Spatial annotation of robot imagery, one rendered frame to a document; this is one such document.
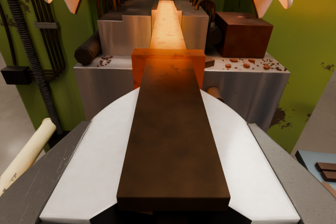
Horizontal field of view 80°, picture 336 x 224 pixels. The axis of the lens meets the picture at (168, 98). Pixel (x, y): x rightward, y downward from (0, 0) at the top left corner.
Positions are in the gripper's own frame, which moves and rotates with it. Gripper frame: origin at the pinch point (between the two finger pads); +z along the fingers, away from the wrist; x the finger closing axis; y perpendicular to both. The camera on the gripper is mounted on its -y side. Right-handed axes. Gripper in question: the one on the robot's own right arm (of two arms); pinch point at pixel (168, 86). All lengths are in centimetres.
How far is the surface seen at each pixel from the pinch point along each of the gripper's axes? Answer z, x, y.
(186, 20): 27.6, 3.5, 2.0
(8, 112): 126, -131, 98
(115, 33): 27.7, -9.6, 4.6
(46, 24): 39.9, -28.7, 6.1
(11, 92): 158, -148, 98
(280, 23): 42, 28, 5
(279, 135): 42, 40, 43
